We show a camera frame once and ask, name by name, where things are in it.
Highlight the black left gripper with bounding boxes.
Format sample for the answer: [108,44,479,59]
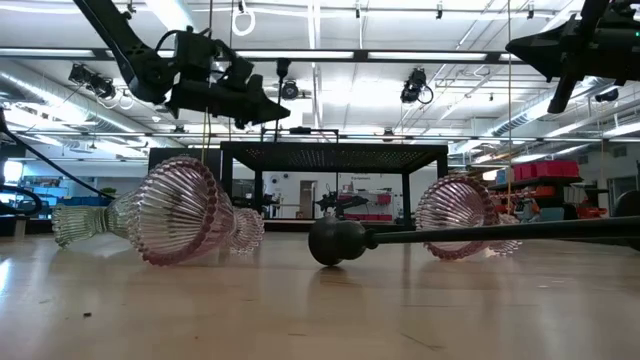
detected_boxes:
[164,27,291,130]

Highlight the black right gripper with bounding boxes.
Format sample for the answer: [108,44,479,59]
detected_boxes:
[504,12,609,114]

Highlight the pink ribbed glass candle holder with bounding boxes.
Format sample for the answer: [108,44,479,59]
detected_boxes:
[413,173,524,261]
[124,154,266,267]

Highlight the black metal candlestick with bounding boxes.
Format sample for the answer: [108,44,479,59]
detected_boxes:
[307,214,640,268]
[272,57,293,144]

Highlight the green ribbed glass candle holder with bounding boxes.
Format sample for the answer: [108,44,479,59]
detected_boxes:
[51,192,146,250]

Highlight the red storage bins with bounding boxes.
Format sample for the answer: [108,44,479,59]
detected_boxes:
[512,159,581,182]

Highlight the black panel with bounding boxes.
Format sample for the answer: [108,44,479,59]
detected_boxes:
[147,146,224,174]

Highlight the black perforated metal shelf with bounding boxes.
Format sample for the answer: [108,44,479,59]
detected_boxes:
[219,140,450,232]

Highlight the storage shelf rack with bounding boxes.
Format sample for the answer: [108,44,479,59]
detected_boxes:
[487,159,614,221]

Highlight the black overhead beam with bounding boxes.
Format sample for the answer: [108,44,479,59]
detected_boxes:
[0,46,526,65]

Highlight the black chair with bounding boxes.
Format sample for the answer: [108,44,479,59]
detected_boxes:
[612,189,640,251]

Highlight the black ceiling-hung camera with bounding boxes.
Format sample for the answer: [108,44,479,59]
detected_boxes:
[399,67,434,105]
[279,79,301,101]
[68,63,117,100]

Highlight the white cable loop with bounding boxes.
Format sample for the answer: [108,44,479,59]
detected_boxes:
[230,0,257,38]

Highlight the thick black cable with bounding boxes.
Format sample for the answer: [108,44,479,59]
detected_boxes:
[0,183,44,217]

